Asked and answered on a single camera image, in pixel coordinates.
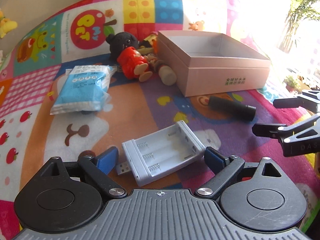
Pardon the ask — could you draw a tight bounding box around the red wooden doll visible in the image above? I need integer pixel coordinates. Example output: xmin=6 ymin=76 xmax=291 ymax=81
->
xmin=117 ymin=47 xmax=152 ymax=82

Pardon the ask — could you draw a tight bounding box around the white battery charger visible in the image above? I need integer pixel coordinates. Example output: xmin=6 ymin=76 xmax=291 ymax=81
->
xmin=116 ymin=121 xmax=206 ymax=187

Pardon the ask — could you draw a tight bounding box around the black cylindrical flashlight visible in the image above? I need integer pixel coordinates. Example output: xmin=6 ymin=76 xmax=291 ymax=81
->
xmin=208 ymin=96 xmax=256 ymax=121

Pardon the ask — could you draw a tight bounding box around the colourful cartoon play mat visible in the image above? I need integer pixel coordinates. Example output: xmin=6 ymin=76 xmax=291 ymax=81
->
xmin=1 ymin=0 xmax=319 ymax=239

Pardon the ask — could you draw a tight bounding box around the blue tissue pack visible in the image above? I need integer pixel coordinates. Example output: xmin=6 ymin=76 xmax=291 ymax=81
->
xmin=50 ymin=65 xmax=117 ymax=115

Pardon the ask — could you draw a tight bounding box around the pink cardboard box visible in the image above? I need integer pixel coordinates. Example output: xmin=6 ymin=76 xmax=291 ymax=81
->
xmin=157 ymin=30 xmax=271 ymax=97

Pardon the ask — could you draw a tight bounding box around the black plush toy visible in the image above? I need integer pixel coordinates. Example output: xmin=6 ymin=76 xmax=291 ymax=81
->
xmin=106 ymin=31 xmax=139 ymax=61

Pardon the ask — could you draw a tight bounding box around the yellow plush duck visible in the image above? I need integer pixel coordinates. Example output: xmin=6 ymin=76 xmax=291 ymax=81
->
xmin=0 ymin=10 xmax=18 ymax=39

